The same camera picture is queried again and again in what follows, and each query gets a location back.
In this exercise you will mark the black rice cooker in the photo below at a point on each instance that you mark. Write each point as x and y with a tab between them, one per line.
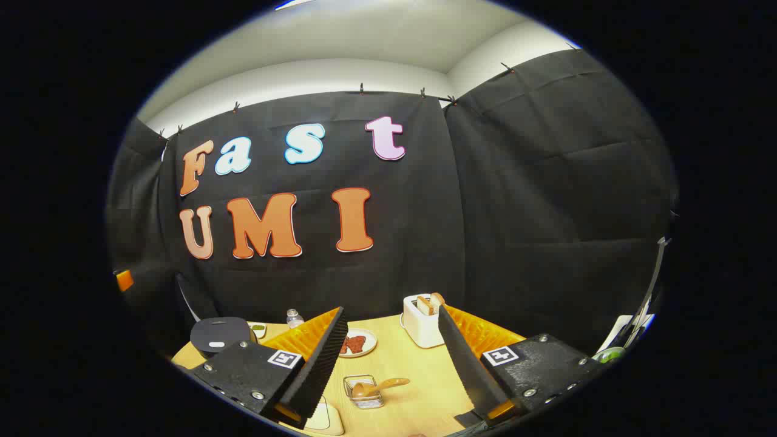
218	334

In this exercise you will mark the green round object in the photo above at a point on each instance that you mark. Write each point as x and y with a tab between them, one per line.
609	354

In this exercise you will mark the grey stand pole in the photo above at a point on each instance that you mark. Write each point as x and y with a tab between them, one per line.
652	285

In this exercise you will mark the clear rice container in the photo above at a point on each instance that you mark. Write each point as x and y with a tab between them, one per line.
335	425

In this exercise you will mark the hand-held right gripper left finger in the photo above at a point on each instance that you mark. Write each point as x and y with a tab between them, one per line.
322	358

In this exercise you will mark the white round plate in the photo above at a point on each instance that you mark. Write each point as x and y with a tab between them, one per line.
369	340

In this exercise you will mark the white rice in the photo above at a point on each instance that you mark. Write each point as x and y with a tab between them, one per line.
318	417

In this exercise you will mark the toasted bread slice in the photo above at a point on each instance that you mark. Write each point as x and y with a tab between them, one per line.
437	298
424	305

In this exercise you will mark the white board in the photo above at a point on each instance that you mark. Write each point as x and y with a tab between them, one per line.
619	331

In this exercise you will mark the white toaster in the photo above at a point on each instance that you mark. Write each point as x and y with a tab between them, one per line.
422	331

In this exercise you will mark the wooden spoon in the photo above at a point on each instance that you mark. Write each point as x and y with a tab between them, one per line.
379	385

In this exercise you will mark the small clear bottle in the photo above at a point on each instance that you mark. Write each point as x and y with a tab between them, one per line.
294	318

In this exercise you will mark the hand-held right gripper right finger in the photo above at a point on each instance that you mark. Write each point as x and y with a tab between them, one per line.
467	364

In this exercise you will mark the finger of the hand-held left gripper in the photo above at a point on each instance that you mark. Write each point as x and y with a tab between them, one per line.
124	280

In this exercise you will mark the small white divided dish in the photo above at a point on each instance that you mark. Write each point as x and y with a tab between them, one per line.
258	329

